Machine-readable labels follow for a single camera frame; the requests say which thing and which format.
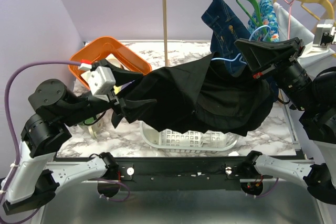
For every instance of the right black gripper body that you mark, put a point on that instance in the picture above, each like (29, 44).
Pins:
(294, 53)

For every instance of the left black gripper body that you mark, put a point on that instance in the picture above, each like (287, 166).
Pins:
(119, 102)

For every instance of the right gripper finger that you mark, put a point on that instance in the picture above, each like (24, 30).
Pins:
(260, 49)
(266, 63)

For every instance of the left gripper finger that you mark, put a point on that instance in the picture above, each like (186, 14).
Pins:
(115, 76)
(138, 104)

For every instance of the black skirt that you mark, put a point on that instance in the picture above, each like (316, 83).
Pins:
(209, 94)

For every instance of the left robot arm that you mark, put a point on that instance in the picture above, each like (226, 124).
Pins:
(29, 184)

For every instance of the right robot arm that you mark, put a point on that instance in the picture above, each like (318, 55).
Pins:
(314, 97)

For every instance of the yellow plastic hanger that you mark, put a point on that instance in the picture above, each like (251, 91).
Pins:
(326, 4)

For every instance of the patterned ceramic bowl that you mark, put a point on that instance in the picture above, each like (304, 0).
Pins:
(115, 62)

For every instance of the light grey cloth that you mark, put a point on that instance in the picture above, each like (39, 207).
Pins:
(297, 29)

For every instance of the green floral mug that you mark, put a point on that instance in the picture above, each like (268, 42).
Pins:
(93, 125)

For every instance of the blue floral garment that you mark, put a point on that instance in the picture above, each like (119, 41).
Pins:
(271, 24)

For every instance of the white square plate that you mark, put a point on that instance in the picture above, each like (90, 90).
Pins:
(86, 74)

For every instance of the orange plastic bin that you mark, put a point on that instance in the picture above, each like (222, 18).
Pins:
(102, 47)

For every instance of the blue denim shorts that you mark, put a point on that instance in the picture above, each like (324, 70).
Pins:
(227, 28)

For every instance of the white plastic laundry basket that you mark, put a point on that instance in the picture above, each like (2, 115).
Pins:
(189, 142)

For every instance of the black mounting base bar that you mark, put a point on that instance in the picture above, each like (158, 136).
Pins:
(180, 173)

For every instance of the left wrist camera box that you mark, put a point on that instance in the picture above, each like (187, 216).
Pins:
(101, 81)

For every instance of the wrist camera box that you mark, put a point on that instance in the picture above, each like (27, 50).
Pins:
(324, 37)
(101, 81)

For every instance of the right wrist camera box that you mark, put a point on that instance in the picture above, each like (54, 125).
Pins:
(324, 37)

